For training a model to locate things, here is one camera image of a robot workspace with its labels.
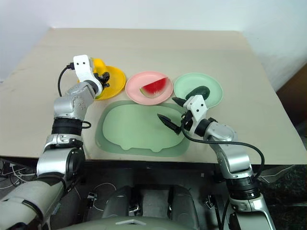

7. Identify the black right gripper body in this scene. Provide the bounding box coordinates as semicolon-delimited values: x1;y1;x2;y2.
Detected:
181;111;195;132

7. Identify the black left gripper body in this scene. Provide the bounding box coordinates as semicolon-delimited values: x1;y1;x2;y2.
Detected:
94;71;105;88

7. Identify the yellow toy fruit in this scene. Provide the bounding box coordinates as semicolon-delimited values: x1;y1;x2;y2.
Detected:
92;57;107;75

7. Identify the yellow plate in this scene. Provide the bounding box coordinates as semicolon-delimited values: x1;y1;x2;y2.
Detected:
77;65;127;101

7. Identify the light green plate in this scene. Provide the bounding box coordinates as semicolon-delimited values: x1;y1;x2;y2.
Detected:
173;72;224;109

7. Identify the pink plate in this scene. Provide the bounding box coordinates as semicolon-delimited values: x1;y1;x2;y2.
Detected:
125;70;174;106

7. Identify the dark green toy vegetable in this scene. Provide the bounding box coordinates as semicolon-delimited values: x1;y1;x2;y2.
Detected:
185;85;211;101

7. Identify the red watermelon slice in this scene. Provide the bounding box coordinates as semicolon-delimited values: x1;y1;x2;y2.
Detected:
139;76;170;99

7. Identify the large green tray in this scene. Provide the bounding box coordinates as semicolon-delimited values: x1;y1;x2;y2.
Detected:
95;100;191;158

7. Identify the dark rounded housing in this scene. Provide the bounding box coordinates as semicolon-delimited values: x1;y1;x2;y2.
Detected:
169;185;200;223
102;186;135;220

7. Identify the grey-green robot torso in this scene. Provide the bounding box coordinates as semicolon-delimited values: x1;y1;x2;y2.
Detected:
57;215;216;230

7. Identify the brown cardboard box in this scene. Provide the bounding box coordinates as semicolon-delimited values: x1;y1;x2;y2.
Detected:
275;62;307;125

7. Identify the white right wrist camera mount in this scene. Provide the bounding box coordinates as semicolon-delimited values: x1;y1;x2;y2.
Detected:
183;94;209;125

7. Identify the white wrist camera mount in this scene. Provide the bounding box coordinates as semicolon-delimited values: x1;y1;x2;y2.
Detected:
73;54;103;95
183;94;209;125

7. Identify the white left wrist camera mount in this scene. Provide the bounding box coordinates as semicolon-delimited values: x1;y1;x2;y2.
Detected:
73;54;103;95

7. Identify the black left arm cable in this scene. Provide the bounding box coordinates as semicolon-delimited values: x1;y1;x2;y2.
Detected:
58;62;76;98

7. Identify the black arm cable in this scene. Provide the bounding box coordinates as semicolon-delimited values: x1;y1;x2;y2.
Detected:
58;62;76;98
181;119;266;180

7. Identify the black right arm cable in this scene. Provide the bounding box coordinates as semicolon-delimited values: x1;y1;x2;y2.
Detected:
181;119;266;180

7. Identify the white floor cable bundle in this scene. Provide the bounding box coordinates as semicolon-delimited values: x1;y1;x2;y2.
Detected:
0;161;33;191

